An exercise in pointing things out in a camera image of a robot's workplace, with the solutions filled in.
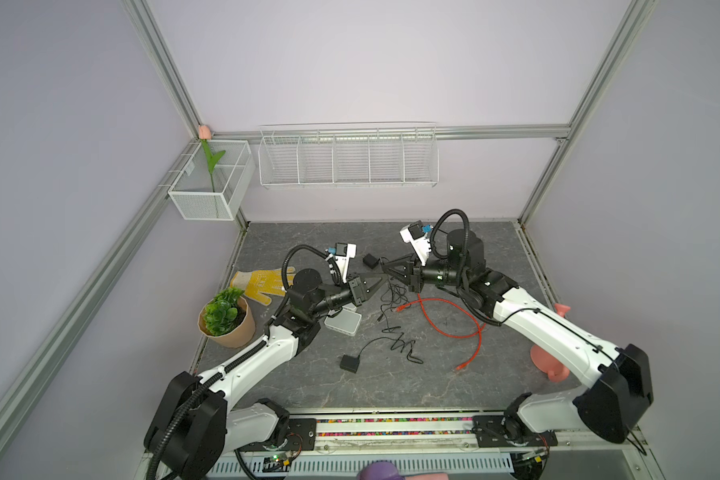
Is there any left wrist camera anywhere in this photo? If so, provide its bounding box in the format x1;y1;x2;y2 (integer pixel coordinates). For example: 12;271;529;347
326;242;357;284

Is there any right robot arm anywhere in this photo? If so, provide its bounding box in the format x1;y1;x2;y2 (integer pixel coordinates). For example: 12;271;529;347
382;209;654;444

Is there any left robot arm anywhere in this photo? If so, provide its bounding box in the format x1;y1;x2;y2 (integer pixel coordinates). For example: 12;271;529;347
144;268;388;479

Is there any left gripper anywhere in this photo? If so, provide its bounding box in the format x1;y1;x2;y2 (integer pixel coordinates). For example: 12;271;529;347
310;272;388;318

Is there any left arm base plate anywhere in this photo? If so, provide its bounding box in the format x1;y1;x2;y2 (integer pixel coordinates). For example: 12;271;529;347
240;417;317;452

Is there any potted green plant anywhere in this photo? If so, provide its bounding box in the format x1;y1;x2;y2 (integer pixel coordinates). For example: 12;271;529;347
198;287;256;348

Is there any red ethernet cable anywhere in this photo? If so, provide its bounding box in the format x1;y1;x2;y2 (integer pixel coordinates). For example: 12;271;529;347
394;296;486;372

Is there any white wire wall basket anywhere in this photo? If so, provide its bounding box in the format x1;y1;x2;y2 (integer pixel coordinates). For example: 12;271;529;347
258;122;440;188

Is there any yellow work glove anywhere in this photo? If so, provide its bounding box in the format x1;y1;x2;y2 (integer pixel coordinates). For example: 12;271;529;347
229;270;285;306

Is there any artificial pink tulip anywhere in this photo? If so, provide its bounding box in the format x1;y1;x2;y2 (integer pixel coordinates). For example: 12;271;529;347
197;125;226;192

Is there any white mesh corner basket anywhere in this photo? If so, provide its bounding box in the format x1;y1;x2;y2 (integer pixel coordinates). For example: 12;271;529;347
168;140;255;221

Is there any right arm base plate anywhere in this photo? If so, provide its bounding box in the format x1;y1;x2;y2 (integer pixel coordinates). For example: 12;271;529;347
471;414;558;448

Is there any pink watering can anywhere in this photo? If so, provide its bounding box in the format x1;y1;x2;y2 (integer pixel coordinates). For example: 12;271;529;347
529;303;572;383

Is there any black power adapter with cable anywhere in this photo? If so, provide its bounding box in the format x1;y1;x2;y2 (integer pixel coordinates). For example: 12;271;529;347
339;281;424;374

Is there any purple object at bottom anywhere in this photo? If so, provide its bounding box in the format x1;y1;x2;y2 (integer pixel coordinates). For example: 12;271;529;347
357;461;405;480

